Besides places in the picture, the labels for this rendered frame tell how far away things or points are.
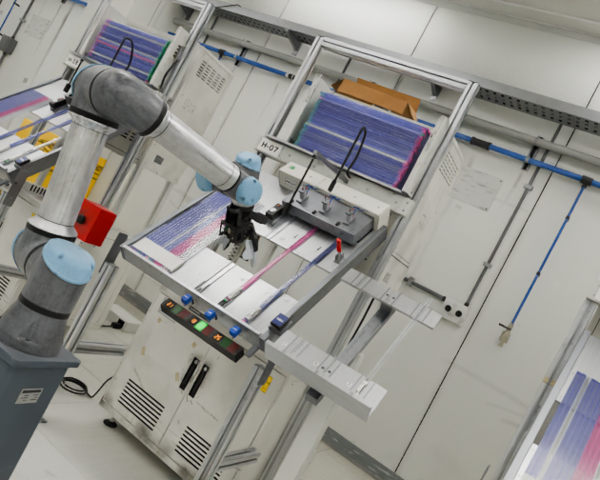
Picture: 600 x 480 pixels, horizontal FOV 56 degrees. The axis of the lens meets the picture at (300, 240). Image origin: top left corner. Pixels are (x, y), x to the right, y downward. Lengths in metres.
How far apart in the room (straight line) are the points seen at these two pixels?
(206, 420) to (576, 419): 1.25
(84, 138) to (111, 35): 1.99
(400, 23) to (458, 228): 1.58
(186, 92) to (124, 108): 1.89
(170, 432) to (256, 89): 3.00
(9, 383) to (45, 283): 0.22
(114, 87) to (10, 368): 0.63
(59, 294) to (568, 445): 1.32
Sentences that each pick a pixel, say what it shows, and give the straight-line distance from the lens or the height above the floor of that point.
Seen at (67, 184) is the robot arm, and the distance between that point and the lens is 1.43.
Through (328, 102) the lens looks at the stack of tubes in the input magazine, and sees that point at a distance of 2.45.
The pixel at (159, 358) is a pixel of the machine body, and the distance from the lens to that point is 2.38.
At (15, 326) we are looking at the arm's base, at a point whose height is 0.59.
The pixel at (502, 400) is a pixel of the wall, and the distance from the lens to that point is 3.54.
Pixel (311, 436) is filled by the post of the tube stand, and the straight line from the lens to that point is 1.83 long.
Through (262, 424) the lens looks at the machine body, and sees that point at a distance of 2.13.
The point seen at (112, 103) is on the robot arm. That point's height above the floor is 1.11.
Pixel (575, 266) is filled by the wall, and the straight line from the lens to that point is 3.58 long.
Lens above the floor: 1.03
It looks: 1 degrees up
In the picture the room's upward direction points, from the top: 28 degrees clockwise
